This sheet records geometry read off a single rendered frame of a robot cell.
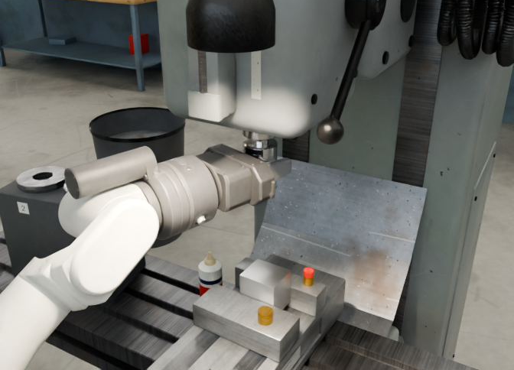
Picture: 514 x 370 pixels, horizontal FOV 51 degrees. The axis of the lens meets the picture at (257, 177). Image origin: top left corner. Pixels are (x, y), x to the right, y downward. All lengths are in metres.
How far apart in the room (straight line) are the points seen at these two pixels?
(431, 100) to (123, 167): 0.60
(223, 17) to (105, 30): 6.43
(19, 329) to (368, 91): 0.73
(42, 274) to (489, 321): 2.20
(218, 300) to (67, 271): 0.32
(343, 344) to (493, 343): 1.58
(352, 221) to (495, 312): 1.60
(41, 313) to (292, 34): 0.37
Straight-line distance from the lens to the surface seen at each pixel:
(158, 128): 3.01
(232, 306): 0.82
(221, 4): 0.42
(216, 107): 0.59
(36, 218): 1.03
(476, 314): 2.60
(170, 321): 0.97
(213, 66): 0.58
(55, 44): 6.91
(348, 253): 1.11
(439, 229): 1.12
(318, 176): 1.14
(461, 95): 1.01
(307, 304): 0.86
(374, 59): 0.75
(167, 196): 0.61
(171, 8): 0.65
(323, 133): 0.59
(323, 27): 0.61
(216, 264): 0.94
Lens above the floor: 1.54
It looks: 25 degrees down
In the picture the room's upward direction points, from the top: straight up
